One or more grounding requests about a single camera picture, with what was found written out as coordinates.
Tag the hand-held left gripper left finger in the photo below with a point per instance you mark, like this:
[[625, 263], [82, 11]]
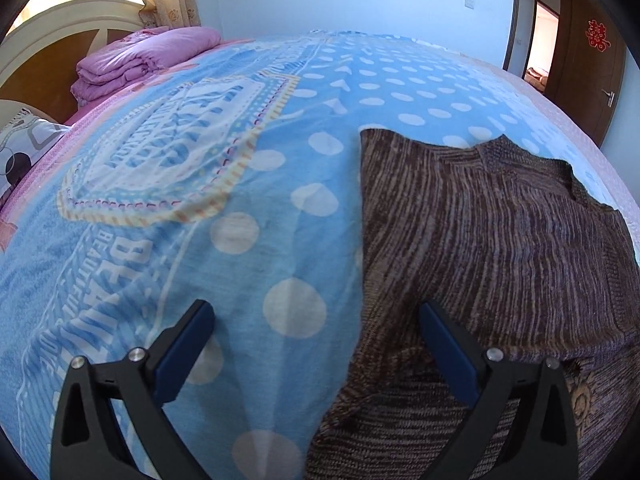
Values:
[[184, 355]]

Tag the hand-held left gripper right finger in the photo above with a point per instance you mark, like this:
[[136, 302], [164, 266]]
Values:
[[450, 357]]

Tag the brown knitted sweater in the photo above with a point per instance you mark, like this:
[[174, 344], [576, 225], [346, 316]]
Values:
[[475, 235]]

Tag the blue dotted printed blanket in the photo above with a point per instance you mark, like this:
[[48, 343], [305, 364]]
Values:
[[200, 260]]

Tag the white patterned pillow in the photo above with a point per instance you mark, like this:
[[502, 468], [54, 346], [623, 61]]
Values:
[[25, 145]]

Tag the brown sofa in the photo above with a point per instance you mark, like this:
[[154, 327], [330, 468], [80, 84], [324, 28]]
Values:
[[536, 79]]

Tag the folded pink quilt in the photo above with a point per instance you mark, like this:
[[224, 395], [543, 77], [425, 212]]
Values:
[[140, 55]]

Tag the brown wooden door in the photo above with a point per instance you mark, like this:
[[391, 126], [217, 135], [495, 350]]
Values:
[[580, 80]]

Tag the cream and wood headboard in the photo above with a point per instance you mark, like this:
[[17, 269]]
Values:
[[45, 70]]

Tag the red paper door decoration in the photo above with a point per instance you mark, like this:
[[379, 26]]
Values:
[[597, 36]]

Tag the dark wooden door frame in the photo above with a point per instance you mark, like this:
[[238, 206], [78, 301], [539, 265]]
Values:
[[517, 10]]

